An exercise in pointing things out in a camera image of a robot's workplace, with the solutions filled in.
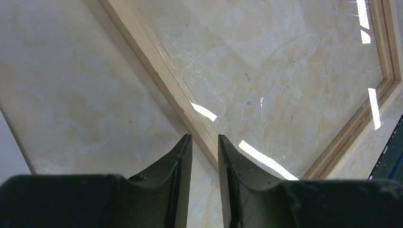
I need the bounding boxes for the clear glass sheet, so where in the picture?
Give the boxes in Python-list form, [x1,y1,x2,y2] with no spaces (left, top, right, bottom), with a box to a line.
[136,0,403,179]

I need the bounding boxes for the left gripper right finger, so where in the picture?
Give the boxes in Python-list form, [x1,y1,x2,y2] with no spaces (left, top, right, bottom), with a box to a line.
[218,134,403,228]

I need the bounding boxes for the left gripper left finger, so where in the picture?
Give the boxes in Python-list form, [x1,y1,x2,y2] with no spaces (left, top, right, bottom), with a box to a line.
[0,134,192,228]

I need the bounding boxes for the wooden picture frame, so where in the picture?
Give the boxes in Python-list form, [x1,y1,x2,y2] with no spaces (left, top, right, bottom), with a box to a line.
[101,0,403,180]

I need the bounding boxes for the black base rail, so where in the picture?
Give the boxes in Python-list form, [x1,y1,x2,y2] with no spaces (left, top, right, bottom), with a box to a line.
[368,116,403,184]

